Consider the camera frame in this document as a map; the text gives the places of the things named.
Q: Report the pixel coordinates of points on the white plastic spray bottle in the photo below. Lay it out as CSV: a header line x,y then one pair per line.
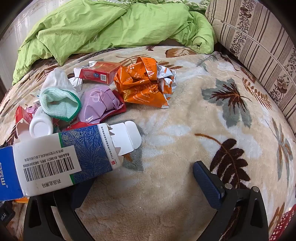
x,y
40,126

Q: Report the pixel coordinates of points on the leaf print fleece blanket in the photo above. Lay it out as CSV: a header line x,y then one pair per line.
x,y
185,115

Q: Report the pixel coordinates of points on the small white carton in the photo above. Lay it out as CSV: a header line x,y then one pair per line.
x,y
37,98

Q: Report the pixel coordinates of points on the mint green knitted cloth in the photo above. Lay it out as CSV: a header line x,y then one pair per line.
x,y
60,104

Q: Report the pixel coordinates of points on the orange wrapper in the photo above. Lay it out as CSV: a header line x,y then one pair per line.
x,y
141,85

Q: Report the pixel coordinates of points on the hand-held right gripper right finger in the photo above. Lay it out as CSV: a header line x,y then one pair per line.
x,y
208,185

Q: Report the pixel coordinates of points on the purple crumpled paper ball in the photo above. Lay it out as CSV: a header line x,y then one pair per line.
x,y
30,109

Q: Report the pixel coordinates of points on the green white patterned quilt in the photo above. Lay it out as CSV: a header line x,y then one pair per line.
x,y
198,5

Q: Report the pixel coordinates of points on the torn red carton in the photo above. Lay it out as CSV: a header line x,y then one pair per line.
x,y
23,115

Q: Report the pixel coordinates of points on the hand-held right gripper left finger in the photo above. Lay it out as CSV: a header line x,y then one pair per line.
x,y
79,194

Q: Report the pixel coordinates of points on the red cigarette box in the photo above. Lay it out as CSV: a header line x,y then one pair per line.
x,y
99,71

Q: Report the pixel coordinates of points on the blue white medicine box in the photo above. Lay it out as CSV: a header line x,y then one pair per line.
x,y
57,160

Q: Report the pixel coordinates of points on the white crumpled tissue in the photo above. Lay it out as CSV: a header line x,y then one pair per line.
x,y
59,78

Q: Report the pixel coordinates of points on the red plastic basket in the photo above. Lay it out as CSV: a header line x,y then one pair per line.
x,y
283,224

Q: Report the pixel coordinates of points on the green duvet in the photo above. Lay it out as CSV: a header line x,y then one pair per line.
x,y
115,27

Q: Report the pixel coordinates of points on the striped floral beige pillow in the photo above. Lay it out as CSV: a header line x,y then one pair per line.
x,y
259,46

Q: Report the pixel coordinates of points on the purple and red crumpled wrapper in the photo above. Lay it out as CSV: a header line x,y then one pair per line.
x,y
97,104

